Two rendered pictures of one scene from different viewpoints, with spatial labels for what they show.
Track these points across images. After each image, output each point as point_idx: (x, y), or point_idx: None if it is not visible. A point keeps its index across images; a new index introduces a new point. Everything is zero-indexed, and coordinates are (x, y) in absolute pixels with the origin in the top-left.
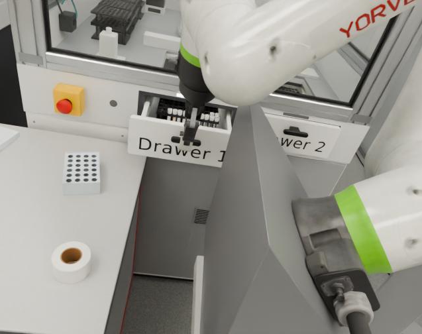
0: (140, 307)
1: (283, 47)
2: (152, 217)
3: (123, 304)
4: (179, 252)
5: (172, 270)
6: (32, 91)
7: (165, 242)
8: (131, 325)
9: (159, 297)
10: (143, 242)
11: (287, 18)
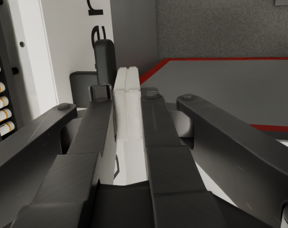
0: (191, 40)
1: None
2: (122, 62)
3: (228, 68)
4: (141, 8)
5: (152, 11)
6: None
7: (137, 31)
8: (211, 46)
9: (176, 20)
10: (140, 59)
11: None
